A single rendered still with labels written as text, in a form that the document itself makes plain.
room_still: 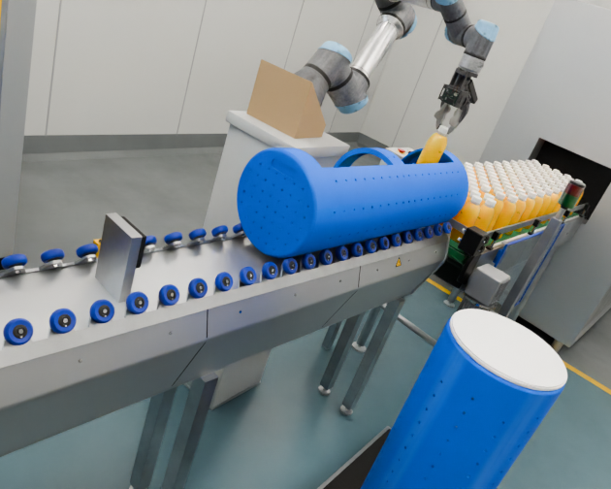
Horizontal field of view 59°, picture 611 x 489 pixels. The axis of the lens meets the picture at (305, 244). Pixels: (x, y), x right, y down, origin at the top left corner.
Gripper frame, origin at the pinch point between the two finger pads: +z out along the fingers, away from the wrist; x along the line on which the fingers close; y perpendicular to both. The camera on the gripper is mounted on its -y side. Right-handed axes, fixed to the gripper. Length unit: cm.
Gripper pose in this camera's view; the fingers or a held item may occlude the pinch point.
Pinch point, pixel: (444, 128)
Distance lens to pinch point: 197.2
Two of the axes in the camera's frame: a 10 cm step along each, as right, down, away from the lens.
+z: -3.2, 8.5, 4.1
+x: 6.9, 5.1, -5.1
